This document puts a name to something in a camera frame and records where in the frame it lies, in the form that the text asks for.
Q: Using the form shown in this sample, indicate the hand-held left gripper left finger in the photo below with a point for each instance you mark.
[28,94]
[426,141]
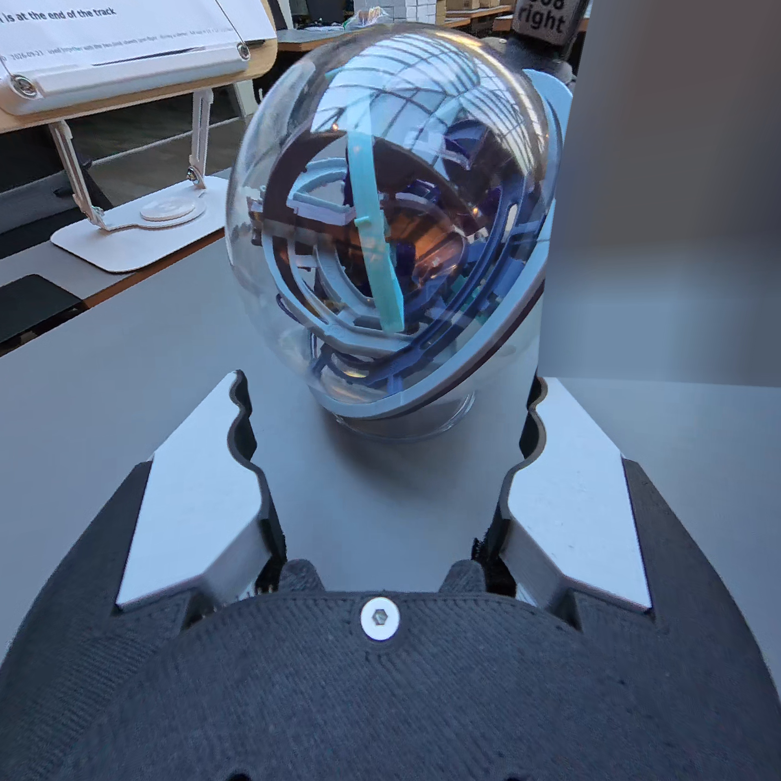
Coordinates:
[195,518]

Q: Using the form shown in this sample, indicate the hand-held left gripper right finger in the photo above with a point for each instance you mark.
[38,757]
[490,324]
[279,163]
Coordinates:
[579,506]

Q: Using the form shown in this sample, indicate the clear plastic ball stand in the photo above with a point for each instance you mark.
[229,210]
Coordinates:
[409,427]

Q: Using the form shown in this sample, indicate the clear plastic maze ball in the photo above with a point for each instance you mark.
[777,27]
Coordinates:
[390,232]

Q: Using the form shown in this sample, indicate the stack of white boxes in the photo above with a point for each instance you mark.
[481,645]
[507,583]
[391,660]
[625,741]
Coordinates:
[421,7]

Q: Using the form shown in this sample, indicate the black flat pad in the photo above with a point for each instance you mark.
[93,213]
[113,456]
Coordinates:
[33,308]

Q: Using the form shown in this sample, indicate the white document stand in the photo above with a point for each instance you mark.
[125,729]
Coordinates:
[116,244]

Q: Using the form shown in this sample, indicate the printed instruction sheet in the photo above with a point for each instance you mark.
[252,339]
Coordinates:
[122,30]

